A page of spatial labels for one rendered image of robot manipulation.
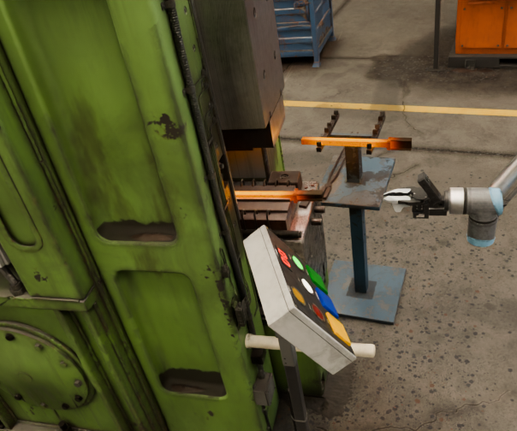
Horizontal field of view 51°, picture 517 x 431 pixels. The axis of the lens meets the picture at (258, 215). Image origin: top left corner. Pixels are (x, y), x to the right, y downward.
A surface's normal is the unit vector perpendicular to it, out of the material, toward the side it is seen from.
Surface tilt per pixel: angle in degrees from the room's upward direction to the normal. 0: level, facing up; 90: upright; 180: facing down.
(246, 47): 90
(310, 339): 90
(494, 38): 90
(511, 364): 0
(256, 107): 90
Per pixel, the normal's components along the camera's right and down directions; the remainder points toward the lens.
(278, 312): -0.62, -0.57
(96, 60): -0.23, 0.59
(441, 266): -0.15, -0.80
